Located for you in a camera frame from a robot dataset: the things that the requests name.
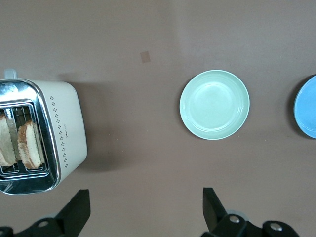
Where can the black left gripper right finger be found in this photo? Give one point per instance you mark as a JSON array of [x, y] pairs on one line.
[[214, 217]]

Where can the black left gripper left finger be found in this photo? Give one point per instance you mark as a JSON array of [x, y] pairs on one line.
[[71, 214]]

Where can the toasted white bread slice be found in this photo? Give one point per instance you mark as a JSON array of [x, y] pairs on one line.
[[6, 140], [30, 145]]

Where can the pale green plate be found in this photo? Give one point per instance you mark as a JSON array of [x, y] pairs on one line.
[[214, 105]]

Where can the blue plate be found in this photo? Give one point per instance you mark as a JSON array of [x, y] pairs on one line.
[[307, 108]]

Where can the cream and chrome toaster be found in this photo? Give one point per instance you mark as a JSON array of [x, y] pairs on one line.
[[66, 118]]

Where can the brown tape patch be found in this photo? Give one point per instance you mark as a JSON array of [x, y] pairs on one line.
[[145, 56]]

